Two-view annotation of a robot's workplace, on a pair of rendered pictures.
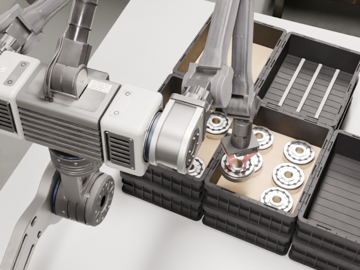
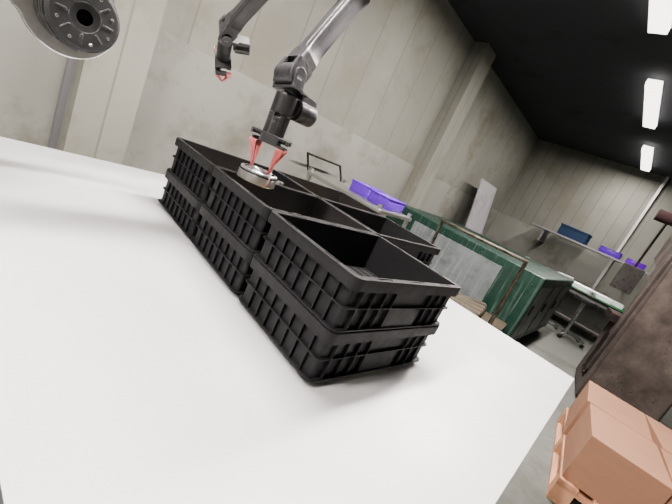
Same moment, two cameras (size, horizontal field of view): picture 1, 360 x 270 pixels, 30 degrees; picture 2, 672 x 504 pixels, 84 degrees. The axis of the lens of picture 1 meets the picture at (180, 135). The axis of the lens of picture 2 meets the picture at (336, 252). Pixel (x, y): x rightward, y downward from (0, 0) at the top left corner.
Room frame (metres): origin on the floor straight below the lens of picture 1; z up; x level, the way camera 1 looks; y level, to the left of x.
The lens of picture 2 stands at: (0.42, -0.74, 1.11)
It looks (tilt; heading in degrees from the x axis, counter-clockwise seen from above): 14 degrees down; 17
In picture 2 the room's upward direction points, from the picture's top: 25 degrees clockwise
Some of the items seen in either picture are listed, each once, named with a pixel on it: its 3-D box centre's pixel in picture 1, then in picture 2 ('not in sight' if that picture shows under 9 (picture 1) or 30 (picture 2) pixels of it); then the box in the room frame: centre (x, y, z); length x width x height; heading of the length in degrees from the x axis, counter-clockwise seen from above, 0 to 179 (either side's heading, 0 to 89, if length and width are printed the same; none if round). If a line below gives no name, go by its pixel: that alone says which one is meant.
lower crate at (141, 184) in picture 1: (184, 156); (232, 214); (1.48, -0.02, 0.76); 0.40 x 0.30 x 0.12; 156
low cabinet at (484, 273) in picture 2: not in sight; (472, 271); (5.47, -0.95, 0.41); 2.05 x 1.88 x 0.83; 161
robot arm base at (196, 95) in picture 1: (192, 108); not in sight; (1.05, -0.03, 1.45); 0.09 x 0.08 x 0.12; 71
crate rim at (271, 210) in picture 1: (270, 156); (297, 205); (1.36, -0.29, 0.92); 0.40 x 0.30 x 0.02; 156
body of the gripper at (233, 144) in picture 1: (240, 137); (275, 127); (1.29, -0.18, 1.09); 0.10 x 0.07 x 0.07; 111
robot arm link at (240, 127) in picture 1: (242, 122); (285, 105); (1.29, -0.18, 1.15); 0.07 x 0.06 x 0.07; 161
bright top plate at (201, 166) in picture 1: (189, 167); not in sight; (1.35, -0.03, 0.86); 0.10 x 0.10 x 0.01
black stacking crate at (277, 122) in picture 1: (268, 166); (291, 221); (1.36, -0.29, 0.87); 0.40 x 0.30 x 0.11; 156
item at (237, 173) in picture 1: (237, 163); (259, 171); (1.29, -0.18, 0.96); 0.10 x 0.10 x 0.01
